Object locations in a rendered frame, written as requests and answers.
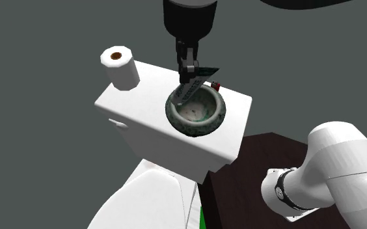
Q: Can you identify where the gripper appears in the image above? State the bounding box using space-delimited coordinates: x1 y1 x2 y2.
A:
163 0 218 85

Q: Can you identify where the green speckled ceramic bowl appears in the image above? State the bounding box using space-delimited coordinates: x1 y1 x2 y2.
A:
165 83 227 138

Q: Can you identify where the white toilet paper roll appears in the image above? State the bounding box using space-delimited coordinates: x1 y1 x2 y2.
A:
100 45 141 92

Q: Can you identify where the white green toothpaste tube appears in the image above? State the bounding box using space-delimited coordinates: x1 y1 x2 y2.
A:
173 66 221 107

